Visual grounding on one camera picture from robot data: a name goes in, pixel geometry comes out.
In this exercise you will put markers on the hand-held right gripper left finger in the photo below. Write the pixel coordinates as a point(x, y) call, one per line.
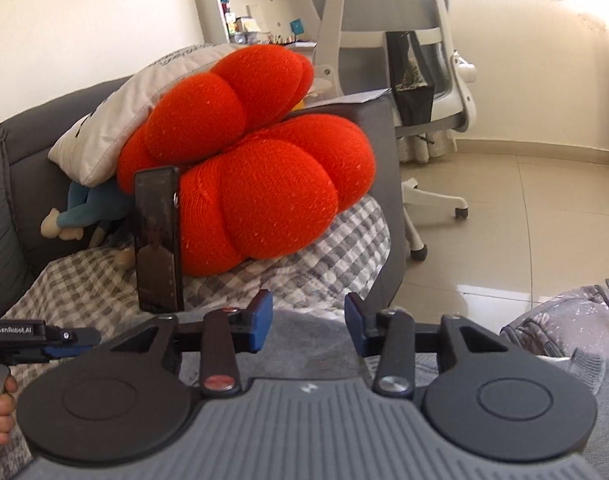
point(262, 320)

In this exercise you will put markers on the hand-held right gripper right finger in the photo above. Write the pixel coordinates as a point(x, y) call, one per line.
point(357, 320)

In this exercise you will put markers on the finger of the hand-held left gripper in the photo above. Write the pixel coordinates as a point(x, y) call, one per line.
point(79, 336)

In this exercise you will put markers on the grey knit sweater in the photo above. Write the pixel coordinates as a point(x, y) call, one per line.
point(309, 345)

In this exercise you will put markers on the black smartphone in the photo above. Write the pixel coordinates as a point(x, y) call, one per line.
point(157, 240)

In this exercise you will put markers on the blue plush toy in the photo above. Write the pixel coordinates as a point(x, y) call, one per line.
point(99, 205)

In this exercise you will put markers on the red flower cushion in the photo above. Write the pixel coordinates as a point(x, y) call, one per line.
point(264, 185)

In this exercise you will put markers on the short star patterned cloth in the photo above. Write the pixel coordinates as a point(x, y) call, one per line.
point(424, 149)

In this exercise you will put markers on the lilac printed cloth bag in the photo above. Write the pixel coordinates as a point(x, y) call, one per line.
point(569, 320)

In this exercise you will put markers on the white printed pillow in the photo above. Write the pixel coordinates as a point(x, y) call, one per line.
point(114, 125)

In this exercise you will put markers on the sheet of paper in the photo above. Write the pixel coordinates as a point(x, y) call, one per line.
point(354, 97)

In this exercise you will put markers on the black plastic bag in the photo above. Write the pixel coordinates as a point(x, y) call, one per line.
point(409, 80)

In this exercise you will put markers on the white bookshelf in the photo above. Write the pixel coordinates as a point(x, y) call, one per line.
point(244, 20)

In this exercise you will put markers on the white mesh office chair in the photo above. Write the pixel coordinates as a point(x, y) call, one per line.
point(364, 10)

